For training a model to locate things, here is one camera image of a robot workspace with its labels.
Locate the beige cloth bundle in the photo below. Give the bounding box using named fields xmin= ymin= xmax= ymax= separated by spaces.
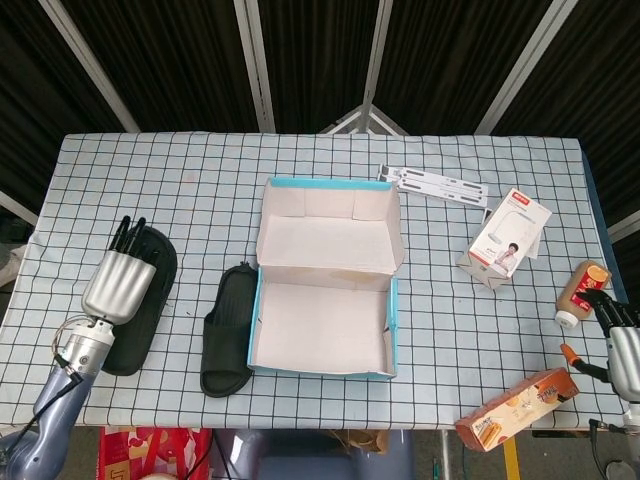
xmin=0 ymin=243 xmax=25 ymax=289

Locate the brown sauce bottle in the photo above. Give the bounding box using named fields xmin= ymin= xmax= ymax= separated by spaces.
xmin=554 ymin=259 xmax=613 ymax=329

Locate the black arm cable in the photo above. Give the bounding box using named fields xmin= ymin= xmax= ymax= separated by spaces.
xmin=0 ymin=352 xmax=85 ymax=471
xmin=589 ymin=417 xmax=631 ymax=480

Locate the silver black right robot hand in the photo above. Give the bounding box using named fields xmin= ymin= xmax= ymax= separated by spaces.
xmin=558 ymin=287 xmax=640 ymax=401

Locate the white metal frame bar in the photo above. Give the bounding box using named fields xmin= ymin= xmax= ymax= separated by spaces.
xmin=607 ymin=209 xmax=640 ymax=242
xmin=0 ymin=188 xmax=40 ymax=227

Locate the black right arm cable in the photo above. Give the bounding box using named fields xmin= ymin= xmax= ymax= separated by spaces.
xmin=589 ymin=417 xmax=631 ymax=480

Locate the white folding stand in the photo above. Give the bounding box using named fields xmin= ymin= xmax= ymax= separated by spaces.
xmin=375 ymin=163 xmax=490 ymax=207

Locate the white triangular frame base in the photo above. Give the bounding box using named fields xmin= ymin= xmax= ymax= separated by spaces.
xmin=319 ymin=103 xmax=409 ymax=135

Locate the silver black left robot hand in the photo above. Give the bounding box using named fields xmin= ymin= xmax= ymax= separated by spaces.
xmin=81 ymin=215 xmax=161 ymax=326

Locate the white red lamp box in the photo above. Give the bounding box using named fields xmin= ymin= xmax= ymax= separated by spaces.
xmin=455 ymin=187 xmax=553 ymax=292

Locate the white metal frame post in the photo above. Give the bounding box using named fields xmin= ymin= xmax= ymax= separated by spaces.
xmin=232 ymin=0 xmax=277 ymax=134
xmin=473 ymin=0 xmax=567 ymax=135
xmin=362 ymin=0 xmax=394 ymax=134
xmin=37 ymin=0 xmax=142 ymax=134

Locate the orange biscuit box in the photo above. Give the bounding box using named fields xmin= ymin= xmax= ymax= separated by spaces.
xmin=454 ymin=367 xmax=581 ymax=454

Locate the brown paper bag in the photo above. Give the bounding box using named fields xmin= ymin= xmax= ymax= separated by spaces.
xmin=327 ymin=428 xmax=391 ymax=454

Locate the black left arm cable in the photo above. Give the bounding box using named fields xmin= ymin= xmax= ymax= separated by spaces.
xmin=0 ymin=352 xmax=85 ymax=471

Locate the red patterned bag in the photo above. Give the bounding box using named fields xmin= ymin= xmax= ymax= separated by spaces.
xmin=98 ymin=425 xmax=214 ymax=480

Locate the light blue cardboard shoe box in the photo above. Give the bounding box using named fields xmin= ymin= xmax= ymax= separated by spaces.
xmin=246 ymin=175 xmax=405 ymax=382

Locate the black rubber slipper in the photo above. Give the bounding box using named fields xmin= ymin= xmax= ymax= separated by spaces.
xmin=99 ymin=224 xmax=179 ymax=377
xmin=199 ymin=259 xmax=260 ymax=399

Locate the white black checked tablecloth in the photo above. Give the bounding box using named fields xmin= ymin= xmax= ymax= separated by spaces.
xmin=0 ymin=130 xmax=632 ymax=430

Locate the blue-grey chair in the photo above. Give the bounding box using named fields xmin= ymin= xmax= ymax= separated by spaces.
xmin=212 ymin=428 xmax=416 ymax=480

